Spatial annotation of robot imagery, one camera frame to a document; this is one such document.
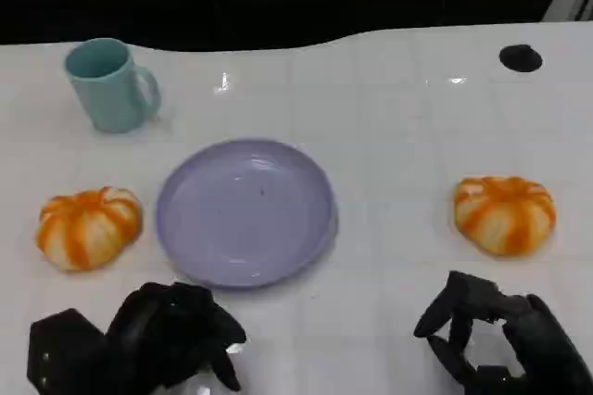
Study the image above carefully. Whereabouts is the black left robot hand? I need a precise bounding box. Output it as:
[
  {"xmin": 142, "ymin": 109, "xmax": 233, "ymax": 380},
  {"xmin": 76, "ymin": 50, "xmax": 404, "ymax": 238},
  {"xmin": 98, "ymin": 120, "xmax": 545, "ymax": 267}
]
[{"xmin": 105, "ymin": 280, "xmax": 248, "ymax": 392}]

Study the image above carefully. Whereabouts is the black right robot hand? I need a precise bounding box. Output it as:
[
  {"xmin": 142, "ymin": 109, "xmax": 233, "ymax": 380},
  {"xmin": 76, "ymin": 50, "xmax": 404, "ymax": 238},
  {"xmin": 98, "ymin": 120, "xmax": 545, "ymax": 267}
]
[{"xmin": 412, "ymin": 270, "xmax": 593, "ymax": 395}]

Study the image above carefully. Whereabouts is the orange white toy bread roll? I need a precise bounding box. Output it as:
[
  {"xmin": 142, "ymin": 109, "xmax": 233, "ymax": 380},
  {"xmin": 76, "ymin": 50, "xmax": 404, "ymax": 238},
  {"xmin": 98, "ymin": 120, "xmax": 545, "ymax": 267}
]
[
  {"xmin": 35, "ymin": 185, "xmax": 144, "ymax": 274},
  {"xmin": 452, "ymin": 175, "xmax": 557, "ymax": 257}
]

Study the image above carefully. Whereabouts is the lilac plate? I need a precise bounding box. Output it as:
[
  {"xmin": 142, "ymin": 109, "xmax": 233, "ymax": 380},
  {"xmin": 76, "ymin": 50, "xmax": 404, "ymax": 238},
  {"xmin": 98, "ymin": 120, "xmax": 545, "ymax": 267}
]
[{"xmin": 155, "ymin": 137, "xmax": 338, "ymax": 291}]

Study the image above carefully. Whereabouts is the pale green mug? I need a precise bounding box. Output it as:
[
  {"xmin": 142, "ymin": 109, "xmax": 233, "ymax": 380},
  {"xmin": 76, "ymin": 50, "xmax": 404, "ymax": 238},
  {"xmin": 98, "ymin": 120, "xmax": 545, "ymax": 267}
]
[{"xmin": 63, "ymin": 38, "xmax": 162, "ymax": 134}]

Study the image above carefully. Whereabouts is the black round table grommet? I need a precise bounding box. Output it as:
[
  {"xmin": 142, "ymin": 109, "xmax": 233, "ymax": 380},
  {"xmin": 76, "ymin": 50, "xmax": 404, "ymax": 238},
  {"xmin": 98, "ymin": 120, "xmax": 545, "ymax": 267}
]
[{"xmin": 498, "ymin": 44, "xmax": 544, "ymax": 73}]

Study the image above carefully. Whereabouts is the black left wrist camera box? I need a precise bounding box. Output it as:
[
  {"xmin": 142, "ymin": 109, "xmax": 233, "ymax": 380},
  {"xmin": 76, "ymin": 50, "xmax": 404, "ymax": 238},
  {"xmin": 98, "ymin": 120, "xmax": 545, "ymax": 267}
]
[{"xmin": 26, "ymin": 308, "xmax": 112, "ymax": 388}]

